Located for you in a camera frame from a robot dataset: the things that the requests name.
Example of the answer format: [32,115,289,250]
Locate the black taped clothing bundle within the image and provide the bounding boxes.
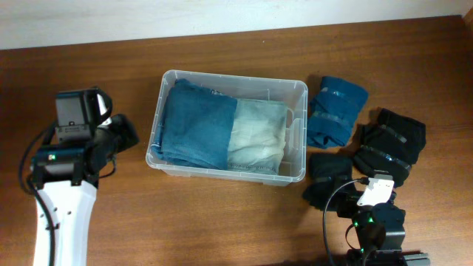
[353,109,426,188]

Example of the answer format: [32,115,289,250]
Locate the dark blue jeans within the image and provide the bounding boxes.
[151,79,237,170]

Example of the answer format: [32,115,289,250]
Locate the light blue jeans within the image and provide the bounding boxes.
[228,99,287,175]

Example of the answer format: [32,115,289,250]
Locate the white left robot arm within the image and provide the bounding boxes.
[22,86,139,265]

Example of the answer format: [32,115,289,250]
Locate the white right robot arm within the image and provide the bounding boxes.
[336,177,431,266]

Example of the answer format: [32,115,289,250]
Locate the small black clothing bundle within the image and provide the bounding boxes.
[302,153,353,211]

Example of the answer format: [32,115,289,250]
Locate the blue taped clothing bundle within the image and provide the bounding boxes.
[307,76,369,149]

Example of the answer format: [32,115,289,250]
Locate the clear plastic storage bin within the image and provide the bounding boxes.
[146,69,308,186]

